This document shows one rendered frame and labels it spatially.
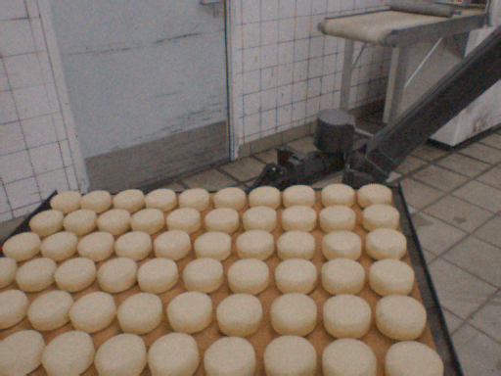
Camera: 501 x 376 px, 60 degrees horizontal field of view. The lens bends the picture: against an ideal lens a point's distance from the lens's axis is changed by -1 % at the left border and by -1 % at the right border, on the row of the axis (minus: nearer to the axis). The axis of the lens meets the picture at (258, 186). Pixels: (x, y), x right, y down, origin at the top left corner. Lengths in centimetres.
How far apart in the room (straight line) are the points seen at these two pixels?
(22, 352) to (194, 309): 18
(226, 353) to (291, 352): 6
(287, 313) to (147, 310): 16
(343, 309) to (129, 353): 22
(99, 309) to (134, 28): 212
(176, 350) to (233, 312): 7
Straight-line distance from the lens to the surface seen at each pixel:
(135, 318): 52
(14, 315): 60
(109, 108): 256
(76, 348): 51
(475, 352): 194
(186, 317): 50
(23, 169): 250
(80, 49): 245
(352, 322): 47
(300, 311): 48
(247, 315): 49
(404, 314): 49
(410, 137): 78
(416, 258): 59
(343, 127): 77
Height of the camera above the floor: 135
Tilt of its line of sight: 29 degrees down
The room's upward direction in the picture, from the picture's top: straight up
